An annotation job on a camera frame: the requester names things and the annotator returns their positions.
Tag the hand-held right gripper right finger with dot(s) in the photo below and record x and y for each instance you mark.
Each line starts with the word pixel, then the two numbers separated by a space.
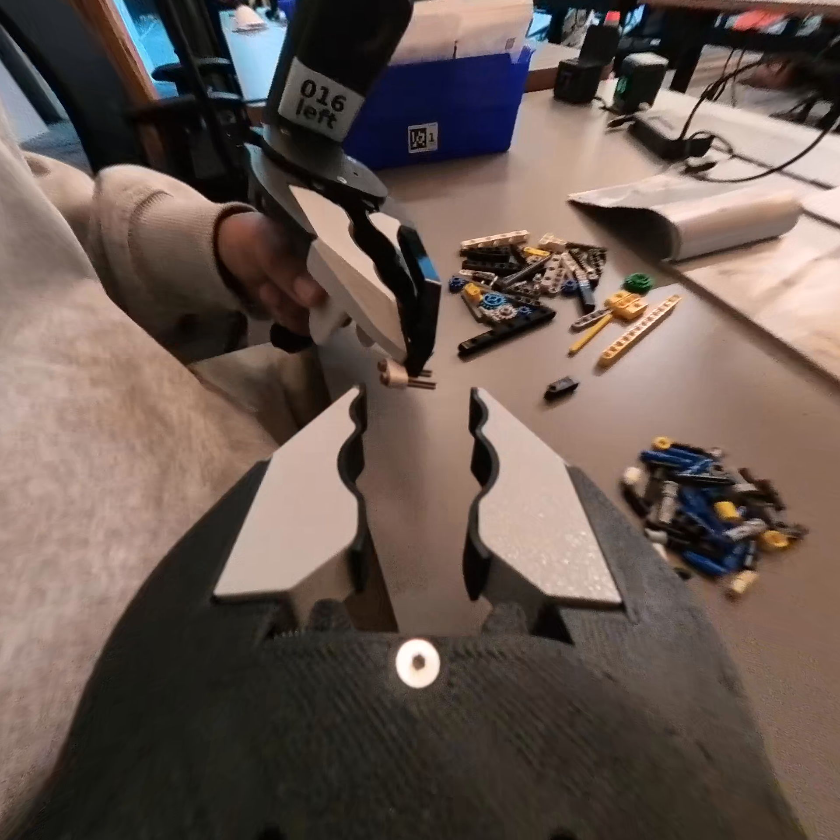
pixel 544 531

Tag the person's left forearm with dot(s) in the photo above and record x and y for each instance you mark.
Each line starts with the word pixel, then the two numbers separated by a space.
pixel 144 223

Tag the grey fleece jacket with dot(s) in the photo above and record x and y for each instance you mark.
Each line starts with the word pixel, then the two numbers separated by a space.
pixel 79 459

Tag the black charger with green label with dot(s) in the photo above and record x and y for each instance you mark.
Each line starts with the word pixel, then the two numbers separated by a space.
pixel 640 82

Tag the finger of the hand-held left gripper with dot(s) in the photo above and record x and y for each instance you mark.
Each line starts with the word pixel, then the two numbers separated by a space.
pixel 391 224
pixel 354 282

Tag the small black lego connector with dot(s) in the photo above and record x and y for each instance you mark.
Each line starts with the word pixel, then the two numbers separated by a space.
pixel 561 388

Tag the yellow lego axle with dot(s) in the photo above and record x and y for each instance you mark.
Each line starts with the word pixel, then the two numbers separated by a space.
pixel 589 336

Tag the tan lego pin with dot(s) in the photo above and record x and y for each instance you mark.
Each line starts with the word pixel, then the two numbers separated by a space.
pixel 392 374

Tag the long black lego beam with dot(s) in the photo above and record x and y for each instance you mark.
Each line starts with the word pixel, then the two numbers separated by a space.
pixel 505 333

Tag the black office chair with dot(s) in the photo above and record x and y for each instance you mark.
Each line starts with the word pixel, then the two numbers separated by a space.
pixel 210 98

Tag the white plastic bag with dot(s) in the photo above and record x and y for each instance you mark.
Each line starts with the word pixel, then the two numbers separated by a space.
pixel 689 210

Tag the short light grey lego beam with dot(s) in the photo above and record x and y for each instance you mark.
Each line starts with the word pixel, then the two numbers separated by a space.
pixel 592 319

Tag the black power adapter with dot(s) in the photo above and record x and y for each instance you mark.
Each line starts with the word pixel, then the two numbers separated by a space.
pixel 663 134

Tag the blue plastic bin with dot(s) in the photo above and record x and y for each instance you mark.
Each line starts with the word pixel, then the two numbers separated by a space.
pixel 459 105

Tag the black lego frame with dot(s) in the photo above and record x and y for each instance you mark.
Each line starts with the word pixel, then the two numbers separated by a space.
pixel 423 302

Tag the yellow lego block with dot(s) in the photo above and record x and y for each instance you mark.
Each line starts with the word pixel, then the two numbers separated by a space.
pixel 625 305

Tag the person's left hand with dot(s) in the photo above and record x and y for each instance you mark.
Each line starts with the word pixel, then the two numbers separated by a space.
pixel 269 262

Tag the pile of lego beams and gears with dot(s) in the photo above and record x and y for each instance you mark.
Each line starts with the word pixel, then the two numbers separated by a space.
pixel 525 275

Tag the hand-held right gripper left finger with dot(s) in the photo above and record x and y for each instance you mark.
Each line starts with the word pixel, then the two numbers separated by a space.
pixel 295 518

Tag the long yellow lego beam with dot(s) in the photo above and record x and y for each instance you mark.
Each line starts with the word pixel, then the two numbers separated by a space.
pixel 640 331

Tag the green lego gear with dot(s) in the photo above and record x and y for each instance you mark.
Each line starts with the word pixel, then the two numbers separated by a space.
pixel 638 283

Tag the pile of small lego pins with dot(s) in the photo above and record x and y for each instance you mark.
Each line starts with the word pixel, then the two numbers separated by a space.
pixel 709 518

